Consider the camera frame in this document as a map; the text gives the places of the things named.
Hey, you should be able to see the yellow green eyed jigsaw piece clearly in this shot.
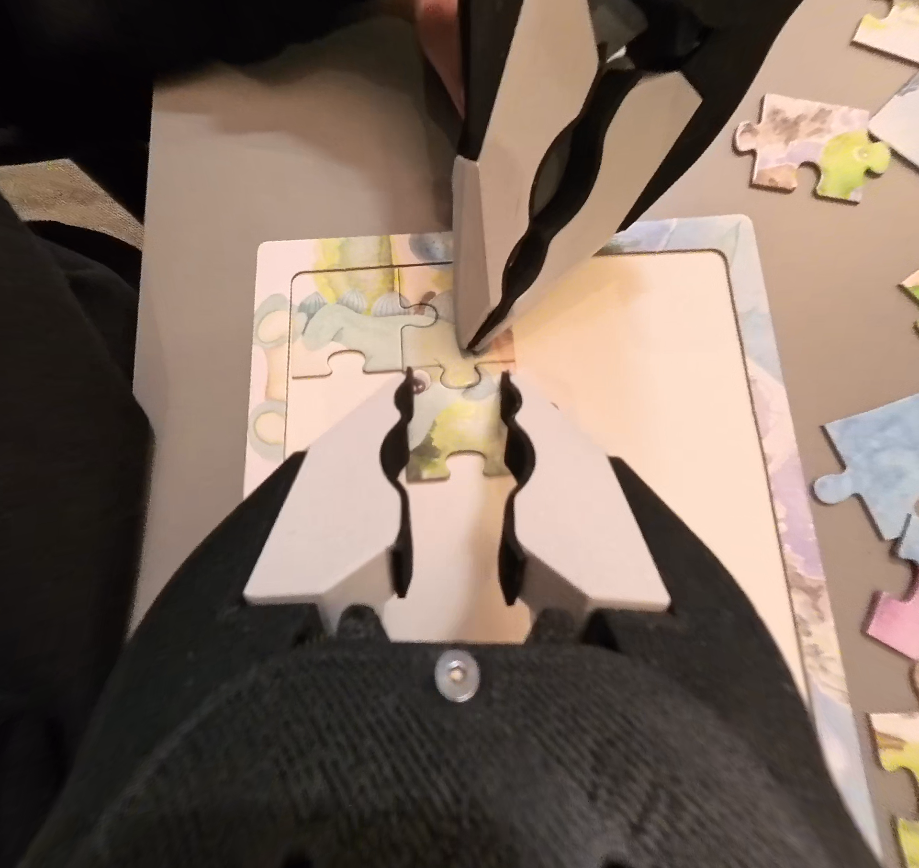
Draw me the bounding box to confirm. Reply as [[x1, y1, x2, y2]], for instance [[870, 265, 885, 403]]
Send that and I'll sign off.
[[402, 369, 519, 485]]

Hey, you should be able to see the person's left forearm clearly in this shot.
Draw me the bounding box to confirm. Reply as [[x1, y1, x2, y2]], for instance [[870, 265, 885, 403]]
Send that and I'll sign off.
[[0, 0, 460, 165]]

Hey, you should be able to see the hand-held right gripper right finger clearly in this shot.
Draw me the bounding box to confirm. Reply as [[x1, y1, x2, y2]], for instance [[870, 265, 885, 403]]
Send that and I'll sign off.
[[499, 371, 673, 614]]

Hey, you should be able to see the puzzle tray with painted border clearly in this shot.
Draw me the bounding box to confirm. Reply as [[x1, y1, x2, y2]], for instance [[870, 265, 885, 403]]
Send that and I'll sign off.
[[243, 214, 884, 862]]

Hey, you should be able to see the pale blue yellow jigsaw piece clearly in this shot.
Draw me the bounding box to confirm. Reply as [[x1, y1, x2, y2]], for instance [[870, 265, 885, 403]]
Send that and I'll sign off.
[[289, 271, 440, 382]]

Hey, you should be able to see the person's left hand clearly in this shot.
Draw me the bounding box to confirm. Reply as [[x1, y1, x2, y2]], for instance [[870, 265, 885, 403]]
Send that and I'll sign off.
[[411, 0, 468, 118]]

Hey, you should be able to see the green dinosaur head jigsaw piece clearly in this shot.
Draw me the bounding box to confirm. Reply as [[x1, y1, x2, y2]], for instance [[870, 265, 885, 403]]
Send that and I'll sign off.
[[732, 92, 893, 203]]

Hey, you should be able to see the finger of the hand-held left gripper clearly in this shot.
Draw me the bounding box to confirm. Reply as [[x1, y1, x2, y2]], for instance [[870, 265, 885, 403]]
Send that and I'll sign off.
[[451, 0, 605, 352], [467, 67, 706, 353]]

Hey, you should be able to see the pile of jigsaw pieces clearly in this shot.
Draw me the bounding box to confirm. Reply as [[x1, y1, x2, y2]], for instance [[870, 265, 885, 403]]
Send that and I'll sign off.
[[732, 0, 919, 868]]

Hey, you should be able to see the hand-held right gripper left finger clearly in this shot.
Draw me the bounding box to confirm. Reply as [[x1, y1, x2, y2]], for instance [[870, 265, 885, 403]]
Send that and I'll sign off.
[[243, 367, 417, 628]]

